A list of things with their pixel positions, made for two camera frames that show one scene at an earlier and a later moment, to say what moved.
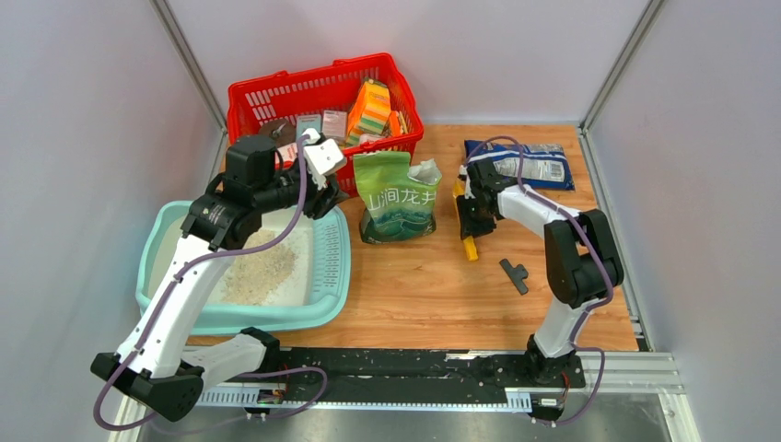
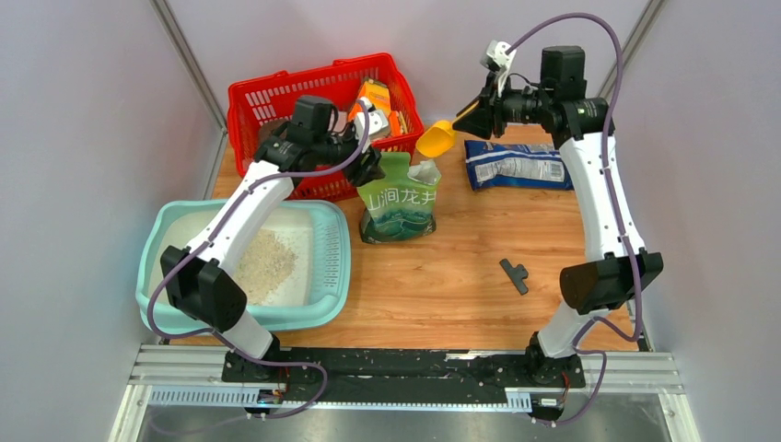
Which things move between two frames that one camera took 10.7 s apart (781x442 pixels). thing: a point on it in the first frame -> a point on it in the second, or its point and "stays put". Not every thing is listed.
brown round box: [282, 131] stays put
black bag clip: [517, 274] stays put
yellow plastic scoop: [468, 242] -> [439, 137]
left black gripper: [331, 197] -> [359, 175]
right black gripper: [468, 227] -> [486, 118]
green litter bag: [401, 196] stays put
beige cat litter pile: [254, 274] stays put
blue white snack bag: [545, 166] stays put
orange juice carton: [370, 111] stays put
